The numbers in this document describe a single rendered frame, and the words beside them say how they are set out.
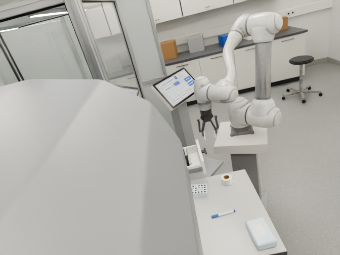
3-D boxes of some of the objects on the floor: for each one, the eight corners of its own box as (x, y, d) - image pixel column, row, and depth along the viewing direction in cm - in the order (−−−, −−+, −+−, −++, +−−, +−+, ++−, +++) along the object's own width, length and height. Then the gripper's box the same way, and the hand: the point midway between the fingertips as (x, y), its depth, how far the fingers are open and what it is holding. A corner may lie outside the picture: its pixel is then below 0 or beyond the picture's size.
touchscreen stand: (223, 163, 300) (210, 84, 254) (203, 186, 272) (184, 102, 227) (190, 154, 333) (173, 83, 287) (169, 174, 305) (147, 99, 259)
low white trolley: (253, 242, 202) (245, 168, 168) (289, 332, 147) (287, 250, 113) (183, 255, 206) (162, 186, 172) (193, 347, 151) (163, 273, 117)
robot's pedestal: (266, 194, 243) (262, 127, 209) (267, 218, 219) (262, 147, 184) (235, 192, 254) (226, 129, 220) (232, 215, 230) (221, 148, 196)
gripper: (218, 103, 163) (222, 133, 174) (189, 109, 164) (196, 139, 175) (221, 107, 157) (225, 138, 167) (191, 114, 158) (197, 144, 168)
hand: (209, 135), depth 169 cm, fingers open, 6 cm apart
